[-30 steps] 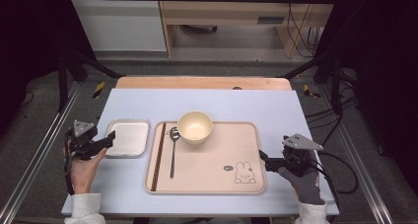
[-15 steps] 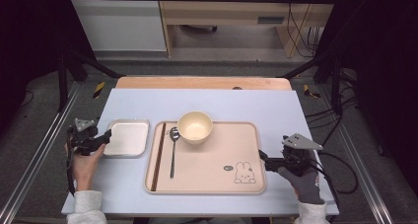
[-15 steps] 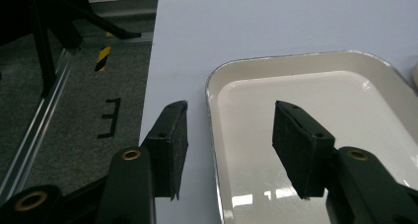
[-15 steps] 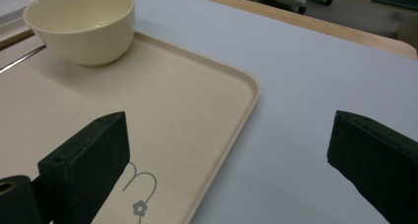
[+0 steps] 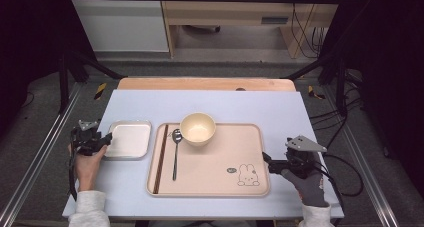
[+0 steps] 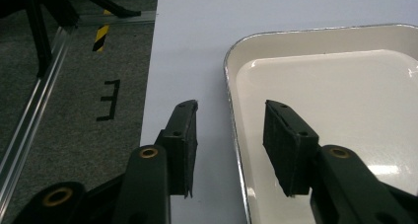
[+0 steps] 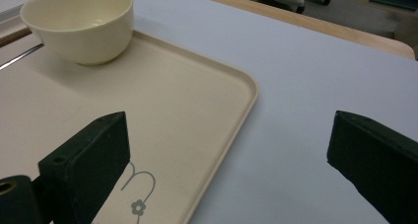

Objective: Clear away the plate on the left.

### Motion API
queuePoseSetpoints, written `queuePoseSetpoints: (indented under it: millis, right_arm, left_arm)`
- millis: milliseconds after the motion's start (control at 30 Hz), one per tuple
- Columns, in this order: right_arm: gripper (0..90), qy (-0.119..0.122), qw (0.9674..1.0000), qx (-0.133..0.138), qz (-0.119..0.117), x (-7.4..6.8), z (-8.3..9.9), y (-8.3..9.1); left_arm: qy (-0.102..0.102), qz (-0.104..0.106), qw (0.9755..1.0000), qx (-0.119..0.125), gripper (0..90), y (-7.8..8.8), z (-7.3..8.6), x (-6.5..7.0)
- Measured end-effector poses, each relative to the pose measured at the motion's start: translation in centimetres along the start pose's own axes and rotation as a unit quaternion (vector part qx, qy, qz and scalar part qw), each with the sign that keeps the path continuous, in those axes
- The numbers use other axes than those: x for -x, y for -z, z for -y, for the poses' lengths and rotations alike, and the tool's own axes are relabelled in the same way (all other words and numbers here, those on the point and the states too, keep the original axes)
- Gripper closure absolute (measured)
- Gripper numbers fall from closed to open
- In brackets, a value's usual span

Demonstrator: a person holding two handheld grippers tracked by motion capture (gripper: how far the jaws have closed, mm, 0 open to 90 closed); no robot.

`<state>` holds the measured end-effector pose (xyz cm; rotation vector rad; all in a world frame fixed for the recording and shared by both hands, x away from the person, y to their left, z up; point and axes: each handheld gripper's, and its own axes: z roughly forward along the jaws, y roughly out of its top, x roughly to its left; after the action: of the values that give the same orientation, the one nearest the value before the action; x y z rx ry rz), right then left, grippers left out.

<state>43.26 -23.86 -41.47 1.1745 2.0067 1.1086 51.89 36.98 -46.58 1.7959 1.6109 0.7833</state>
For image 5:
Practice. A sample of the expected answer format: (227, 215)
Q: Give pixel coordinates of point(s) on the person's left hand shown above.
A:
(86, 168)

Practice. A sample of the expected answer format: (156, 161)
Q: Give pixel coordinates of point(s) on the cream bowl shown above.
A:
(198, 128)

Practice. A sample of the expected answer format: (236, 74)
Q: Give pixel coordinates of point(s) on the aluminium floor rail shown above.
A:
(363, 173)
(40, 153)

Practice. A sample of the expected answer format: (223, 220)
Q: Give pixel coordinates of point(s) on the metal spoon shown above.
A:
(175, 160)

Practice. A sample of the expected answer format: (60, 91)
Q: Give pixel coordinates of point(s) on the wooden table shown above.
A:
(186, 84)

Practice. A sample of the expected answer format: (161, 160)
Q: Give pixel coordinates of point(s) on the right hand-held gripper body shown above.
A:
(301, 160)

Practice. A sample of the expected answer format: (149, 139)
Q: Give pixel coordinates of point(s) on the person's right hand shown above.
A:
(308, 190)

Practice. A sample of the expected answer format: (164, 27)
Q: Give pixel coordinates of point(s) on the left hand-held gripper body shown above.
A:
(86, 140)

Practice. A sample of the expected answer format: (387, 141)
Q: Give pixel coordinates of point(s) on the white cabinet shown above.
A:
(123, 27)

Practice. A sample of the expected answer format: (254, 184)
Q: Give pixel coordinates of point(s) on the black curtain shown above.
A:
(30, 37)
(390, 53)

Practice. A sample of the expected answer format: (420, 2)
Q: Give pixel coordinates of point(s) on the pink tray with rabbit print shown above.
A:
(216, 167)

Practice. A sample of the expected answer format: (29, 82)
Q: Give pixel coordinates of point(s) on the black metal stand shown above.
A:
(63, 83)
(340, 87)

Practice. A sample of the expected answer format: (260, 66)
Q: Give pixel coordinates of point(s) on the cream square plate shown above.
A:
(130, 140)

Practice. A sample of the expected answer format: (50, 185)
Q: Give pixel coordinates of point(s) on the wooden desk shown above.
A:
(216, 12)

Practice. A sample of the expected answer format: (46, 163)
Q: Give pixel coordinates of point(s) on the yellow and black tape strip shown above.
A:
(313, 92)
(100, 91)

